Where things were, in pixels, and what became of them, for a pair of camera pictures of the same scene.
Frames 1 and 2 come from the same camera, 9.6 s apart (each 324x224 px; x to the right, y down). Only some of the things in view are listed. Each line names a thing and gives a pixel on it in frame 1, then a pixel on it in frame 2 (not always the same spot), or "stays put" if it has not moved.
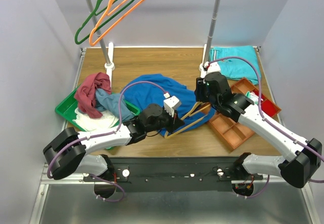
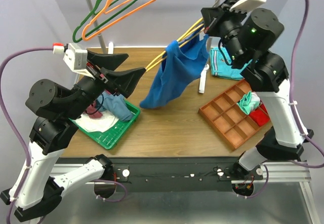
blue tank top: [152, 89] -> [182, 62]
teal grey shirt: [109, 103] stays put
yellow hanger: [168, 135] -> [195, 30]
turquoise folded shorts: [235, 69] stays put
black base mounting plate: [172, 174] stays put
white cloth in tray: [88, 123] stays put
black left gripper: [174, 123] -> [100, 73]
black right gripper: [200, 86] -> [213, 16]
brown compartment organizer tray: [231, 133] stays put
